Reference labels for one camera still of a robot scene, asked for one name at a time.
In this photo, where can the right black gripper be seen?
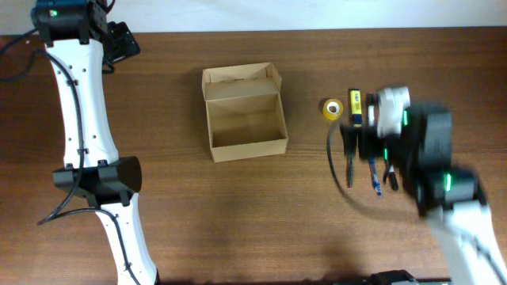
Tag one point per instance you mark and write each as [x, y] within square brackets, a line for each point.
[367, 135]

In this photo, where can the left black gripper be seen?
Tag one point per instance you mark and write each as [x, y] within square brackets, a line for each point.
[125, 41]

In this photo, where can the white marker black cap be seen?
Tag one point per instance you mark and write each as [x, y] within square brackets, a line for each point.
[371, 104]

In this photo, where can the yellow transparent tape roll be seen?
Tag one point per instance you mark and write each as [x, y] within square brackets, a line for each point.
[332, 109]

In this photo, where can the yellow highlighter marker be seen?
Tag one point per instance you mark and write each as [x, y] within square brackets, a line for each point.
[355, 105]

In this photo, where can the brown cardboard box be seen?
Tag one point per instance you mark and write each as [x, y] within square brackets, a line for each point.
[244, 111]

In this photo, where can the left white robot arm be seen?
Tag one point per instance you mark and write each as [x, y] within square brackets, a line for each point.
[83, 46]

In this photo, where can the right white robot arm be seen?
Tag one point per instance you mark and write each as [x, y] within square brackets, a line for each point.
[450, 199]

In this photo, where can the black ballpoint pen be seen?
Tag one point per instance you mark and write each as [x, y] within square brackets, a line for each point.
[350, 170]

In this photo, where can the blue ballpoint pen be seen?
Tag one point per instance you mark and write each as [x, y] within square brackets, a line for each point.
[374, 176]

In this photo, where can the grey black permanent marker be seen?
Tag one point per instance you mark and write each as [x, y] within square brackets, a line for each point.
[390, 176]

